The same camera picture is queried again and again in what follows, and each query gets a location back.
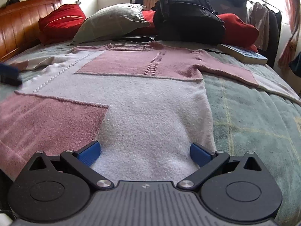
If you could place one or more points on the small metal fixture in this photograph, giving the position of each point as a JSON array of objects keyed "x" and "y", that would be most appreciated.
[{"x": 78, "y": 1}]

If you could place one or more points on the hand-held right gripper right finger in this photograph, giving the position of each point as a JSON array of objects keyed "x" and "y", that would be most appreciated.
[{"x": 199, "y": 155}]

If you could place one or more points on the metal clothes rack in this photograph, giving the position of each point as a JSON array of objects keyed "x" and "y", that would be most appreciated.
[{"x": 263, "y": 1}]

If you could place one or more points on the small black object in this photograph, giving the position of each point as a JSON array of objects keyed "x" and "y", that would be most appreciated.
[{"x": 13, "y": 2}]

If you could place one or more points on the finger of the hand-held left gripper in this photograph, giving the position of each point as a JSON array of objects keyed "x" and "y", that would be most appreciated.
[{"x": 9, "y": 74}]

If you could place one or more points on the wooden headboard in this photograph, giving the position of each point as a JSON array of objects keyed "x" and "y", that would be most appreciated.
[{"x": 21, "y": 26}]

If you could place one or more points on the paperback book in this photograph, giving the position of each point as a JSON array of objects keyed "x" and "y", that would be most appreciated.
[{"x": 244, "y": 54}]

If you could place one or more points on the red blanket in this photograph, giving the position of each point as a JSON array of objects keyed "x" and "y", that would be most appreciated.
[{"x": 239, "y": 30}]

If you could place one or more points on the dark blue jacket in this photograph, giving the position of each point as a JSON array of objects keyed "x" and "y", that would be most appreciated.
[{"x": 296, "y": 66}]

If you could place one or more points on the orange cloth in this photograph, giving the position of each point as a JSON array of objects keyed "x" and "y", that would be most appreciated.
[{"x": 150, "y": 3}]

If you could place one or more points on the green checked bedspread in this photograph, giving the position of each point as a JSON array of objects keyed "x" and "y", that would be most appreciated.
[{"x": 247, "y": 122}]

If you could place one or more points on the black backpack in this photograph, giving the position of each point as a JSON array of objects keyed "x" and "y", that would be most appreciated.
[{"x": 185, "y": 16}]

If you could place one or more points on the pink and white sweater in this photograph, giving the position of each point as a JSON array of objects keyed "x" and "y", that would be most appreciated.
[{"x": 152, "y": 110}]

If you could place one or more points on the flat grey pouch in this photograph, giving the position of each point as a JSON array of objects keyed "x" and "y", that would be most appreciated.
[{"x": 134, "y": 38}]

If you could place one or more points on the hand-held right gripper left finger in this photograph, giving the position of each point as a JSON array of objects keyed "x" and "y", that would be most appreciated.
[{"x": 90, "y": 153}]

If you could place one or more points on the grey pillow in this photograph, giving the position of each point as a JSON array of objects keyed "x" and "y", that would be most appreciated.
[{"x": 110, "y": 23}]

